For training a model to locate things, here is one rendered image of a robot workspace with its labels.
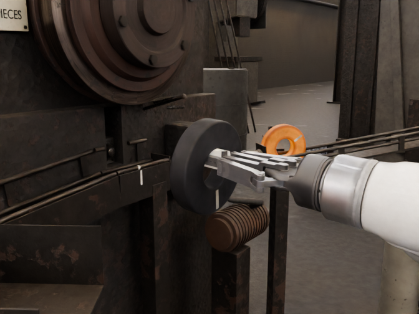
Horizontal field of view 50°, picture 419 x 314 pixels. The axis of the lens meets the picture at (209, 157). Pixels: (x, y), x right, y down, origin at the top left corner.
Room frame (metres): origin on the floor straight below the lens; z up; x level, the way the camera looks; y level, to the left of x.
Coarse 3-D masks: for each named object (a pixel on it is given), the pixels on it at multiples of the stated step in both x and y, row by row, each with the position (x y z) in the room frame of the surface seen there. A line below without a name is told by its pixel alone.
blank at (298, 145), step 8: (272, 128) 1.46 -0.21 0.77; (280, 128) 1.45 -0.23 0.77; (288, 128) 1.46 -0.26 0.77; (296, 128) 1.46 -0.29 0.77; (264, 136) 1.46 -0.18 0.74; (272, 136) 1.44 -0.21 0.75; (280, 136) 1.45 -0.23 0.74; (288, 136) 1.46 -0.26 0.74; (296, 136) 1.46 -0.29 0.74; (264, 144) 1.43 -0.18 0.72; (272, 144) 1.44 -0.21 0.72; (296, 144) 1.46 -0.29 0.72; (304, 144) 1.47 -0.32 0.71; (272, 152) 1.44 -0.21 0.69; (288, 152) 1.49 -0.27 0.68; (296, 152) 1.47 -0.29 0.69; (304, 152) 1.47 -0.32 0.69
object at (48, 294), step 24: (0, 240) 0.73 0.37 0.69; (24, 240) 0.73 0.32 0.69; (48, 240) 0.73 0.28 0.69; (72, 240) 0.73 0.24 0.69; (96, 240) 0.72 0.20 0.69; (0, 264) 0.73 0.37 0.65; (24, 264) 0.73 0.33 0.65; (48, 264) 0.73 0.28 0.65; (72, 264) 0.73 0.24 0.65; (96, 264) 0.72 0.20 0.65; (0, 288) 0.71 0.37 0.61; (24, 288) 0.71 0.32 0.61; (48, 288) 0.71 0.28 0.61; (72, 288) 0.71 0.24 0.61; (96, 288) 0.71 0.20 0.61; (0, 312) 0.47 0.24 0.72; (24, 312) 0.47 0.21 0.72; (48, 312) 0.65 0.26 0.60; (72, 312) 0.65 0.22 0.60
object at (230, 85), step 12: (204, 72) 3.86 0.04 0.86; (216, 72) 3.84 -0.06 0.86; (228, 72) 3.86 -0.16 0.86; (240, 72) 3.93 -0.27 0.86; (204, 84) 3.86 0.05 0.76; (216, 84) 3.84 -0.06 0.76; (228, 84) 3.86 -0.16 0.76; (240, 84) 3.93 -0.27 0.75; (216, 96) 3.84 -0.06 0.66; (228, 96) 3.86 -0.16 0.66; (240, 96) 3.93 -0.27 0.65; (216, 108) 3.84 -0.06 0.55; (228, 108) 3.86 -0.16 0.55; (240, 108) 3.93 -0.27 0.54; (228, 120) 3.86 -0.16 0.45; (240, 120) 3.93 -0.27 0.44; (240, 132) 3.94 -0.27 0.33
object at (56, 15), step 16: (48, 0) 0.99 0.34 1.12; (64, 0) 1.01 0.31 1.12; (48, 16) 1.01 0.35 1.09; (64, 16) 1.01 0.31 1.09; (48, 32) 1.03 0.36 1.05; (64, 32) 1.01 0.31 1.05; (64, 48) 1.00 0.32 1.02; (64, 64) 1.05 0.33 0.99; (80, 64) 1.04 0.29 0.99; (80, 80) 1.04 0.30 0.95; (96, 80) 1.07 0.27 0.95; (112, 96) 1.11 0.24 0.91; (128, 96) 1.15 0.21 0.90; (144, 96) 1.19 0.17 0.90
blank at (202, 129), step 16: (192, 128) 0.67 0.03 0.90; (208, 128) 0.67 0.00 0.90; (224, 128) 0.70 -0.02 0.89; (176, 144) 0.66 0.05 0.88; (192, 144) 0.65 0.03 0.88; (208, 144) 0.67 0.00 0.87; (224, 144) 0.71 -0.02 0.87; (240, 144) 0.74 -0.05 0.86; (176, 160) 0.65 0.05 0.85; (192, 160) 0.64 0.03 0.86; (176, 176) 0.64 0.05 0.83; (192, 176) 0.64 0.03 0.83; (208, 176) 0.73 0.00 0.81; (176, 192) 0.65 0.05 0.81; (192, 192) 0.65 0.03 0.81; (208, 192) 0.68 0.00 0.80; (224, 192) 0.72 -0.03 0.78; (192, 208) 0.65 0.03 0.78; (208, 208) 0.68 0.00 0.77
